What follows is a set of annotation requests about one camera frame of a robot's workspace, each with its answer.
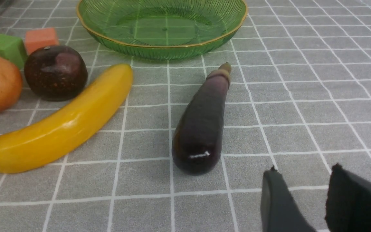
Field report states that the dark purple passion fruit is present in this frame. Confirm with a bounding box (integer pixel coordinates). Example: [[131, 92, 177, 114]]
[[23, 44, 88, 102]]

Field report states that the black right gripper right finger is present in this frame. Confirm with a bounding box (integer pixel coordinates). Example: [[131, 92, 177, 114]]
[[325, 163, 371, 232]]

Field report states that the orange foam cube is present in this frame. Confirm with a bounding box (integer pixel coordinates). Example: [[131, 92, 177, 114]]
[[24, 27, 60, 55]]

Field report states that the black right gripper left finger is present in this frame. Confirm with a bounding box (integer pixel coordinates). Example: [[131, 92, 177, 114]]
[[260, 166, 316, 232]]

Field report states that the purple toy eggplant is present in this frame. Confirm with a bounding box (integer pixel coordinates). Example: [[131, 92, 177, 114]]
[[172, 62, 232, 175]]

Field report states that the green foam cube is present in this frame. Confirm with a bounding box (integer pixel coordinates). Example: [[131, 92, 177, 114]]
[[0, 34, 28, 69]]

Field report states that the yellow toy banana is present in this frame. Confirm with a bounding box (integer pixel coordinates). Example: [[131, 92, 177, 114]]
[[0, 63, 133, 174]]

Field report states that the green glass leaf plate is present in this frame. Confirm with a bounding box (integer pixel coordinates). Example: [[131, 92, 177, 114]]
[[76, 0, 248, 61]]

